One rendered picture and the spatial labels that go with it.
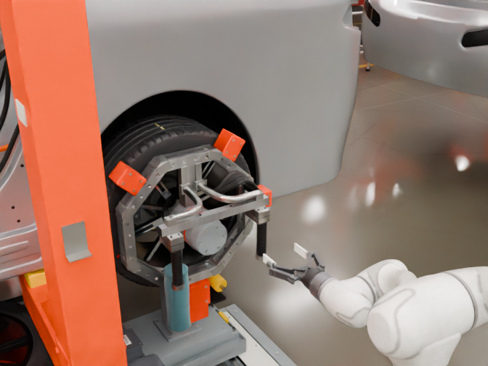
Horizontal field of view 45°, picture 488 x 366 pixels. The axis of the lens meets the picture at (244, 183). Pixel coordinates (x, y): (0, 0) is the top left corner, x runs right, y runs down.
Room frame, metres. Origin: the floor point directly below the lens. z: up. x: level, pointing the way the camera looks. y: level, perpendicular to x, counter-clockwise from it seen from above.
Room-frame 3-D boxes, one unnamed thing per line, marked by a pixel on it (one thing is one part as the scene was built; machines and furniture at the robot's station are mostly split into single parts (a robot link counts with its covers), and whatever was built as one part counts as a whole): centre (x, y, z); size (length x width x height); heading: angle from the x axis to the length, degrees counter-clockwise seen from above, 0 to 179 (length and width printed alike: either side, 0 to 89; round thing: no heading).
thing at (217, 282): (2.06, 0.16, 0.51); 0.29 x 0.06 x 0.06; 33
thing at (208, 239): (1.85, 0.17, 0.85); 0.21 x 0.14 x 0.14; 33
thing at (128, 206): (1.91, 0.21, 0.85); 0.54 x 0.07 x 0.54; 123
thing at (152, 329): (2.06, 0.30, 0.32); 0.40 x 0.30 x 0.28; 123
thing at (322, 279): (1.51, -0.25, 0.83); 0.09 x 0.06 x 0.09; 123
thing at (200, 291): (1.95, 0.23, 0.48); 0.16 x 0.12 x 0.17; 33
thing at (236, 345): (2.06, 0.30, 0.13); 0.50 x 0.36 x 0.10; 123
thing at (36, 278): (1.80, 0.74, 0.70); 0.14 x 0.14 x 0.05; 33
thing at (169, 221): (1.76, 0.22, 1.03); 0.19 x 0.18 x 0.11; 33
